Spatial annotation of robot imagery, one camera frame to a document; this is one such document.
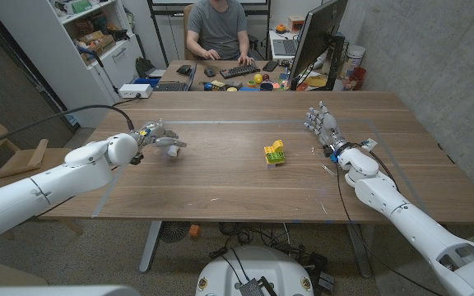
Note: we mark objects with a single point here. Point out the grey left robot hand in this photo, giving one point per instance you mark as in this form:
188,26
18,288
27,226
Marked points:
156,135

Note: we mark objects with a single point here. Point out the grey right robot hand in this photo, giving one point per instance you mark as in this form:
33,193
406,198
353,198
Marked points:
327,125

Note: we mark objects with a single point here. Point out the white bandage roll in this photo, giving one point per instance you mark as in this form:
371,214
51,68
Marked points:
173,151

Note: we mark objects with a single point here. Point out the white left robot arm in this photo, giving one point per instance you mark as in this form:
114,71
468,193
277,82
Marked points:
56,177

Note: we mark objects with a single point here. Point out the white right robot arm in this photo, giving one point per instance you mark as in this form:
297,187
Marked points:
389,201

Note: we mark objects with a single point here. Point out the yellow green Lego block stack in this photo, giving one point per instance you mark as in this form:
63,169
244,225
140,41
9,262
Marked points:
275,154

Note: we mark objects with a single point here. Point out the white tag on right wrist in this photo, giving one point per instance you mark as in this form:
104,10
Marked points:
369,144

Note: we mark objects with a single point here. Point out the white power box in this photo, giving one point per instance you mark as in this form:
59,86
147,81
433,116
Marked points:
135,90

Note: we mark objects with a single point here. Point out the blue bin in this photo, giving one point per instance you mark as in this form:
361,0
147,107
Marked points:
146,81

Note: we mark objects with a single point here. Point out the dark open laptop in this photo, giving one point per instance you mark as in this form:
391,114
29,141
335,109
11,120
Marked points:
177,84

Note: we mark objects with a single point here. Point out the red cup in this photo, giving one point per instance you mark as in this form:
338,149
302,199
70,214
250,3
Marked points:
358,77

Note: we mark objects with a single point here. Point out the black bag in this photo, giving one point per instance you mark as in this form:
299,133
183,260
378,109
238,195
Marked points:
143,66

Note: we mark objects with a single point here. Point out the white canister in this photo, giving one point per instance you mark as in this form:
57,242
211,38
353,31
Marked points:
354,59

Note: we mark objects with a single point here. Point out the black pouch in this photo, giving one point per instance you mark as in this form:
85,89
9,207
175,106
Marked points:
184,69

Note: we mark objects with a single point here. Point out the wooden office desk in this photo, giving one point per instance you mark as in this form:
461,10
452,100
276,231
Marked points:
204,80

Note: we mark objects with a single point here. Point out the black computer mouse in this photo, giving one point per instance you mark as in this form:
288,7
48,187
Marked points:
209,72

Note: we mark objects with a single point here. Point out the black smartphone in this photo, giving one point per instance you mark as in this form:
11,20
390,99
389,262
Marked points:
270,66

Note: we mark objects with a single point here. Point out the yellow ball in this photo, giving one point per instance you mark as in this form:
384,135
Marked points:
258,78

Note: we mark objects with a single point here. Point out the black computer monitor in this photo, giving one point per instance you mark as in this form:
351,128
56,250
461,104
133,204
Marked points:
317,37

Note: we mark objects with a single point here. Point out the silver laptop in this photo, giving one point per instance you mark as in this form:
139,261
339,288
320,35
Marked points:
286,46

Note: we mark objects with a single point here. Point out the black round fan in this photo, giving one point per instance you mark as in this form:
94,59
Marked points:
174,231

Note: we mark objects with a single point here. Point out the brown office chair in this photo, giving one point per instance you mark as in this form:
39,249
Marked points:
187,37

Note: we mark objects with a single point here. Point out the small orange block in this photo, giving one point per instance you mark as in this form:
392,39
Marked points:
194,230

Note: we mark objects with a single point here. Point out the black keyboard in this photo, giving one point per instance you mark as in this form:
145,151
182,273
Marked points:
240,70

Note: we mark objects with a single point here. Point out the orange box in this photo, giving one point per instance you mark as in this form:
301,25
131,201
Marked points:
296,23

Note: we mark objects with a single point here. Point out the cardboard box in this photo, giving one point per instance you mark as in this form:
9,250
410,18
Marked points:
99,43

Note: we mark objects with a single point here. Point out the grey table leg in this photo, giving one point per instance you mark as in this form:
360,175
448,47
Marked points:
359,251
150,246

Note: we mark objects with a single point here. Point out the white shelf cabinet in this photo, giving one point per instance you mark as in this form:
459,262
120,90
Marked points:
68,53

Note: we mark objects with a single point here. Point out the person in grey t-shirt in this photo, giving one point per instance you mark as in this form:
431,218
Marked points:
218,29

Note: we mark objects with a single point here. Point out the light wooden chair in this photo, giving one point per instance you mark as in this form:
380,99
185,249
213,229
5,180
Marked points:
15,162

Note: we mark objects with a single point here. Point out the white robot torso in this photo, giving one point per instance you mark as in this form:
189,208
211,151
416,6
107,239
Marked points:
255,271

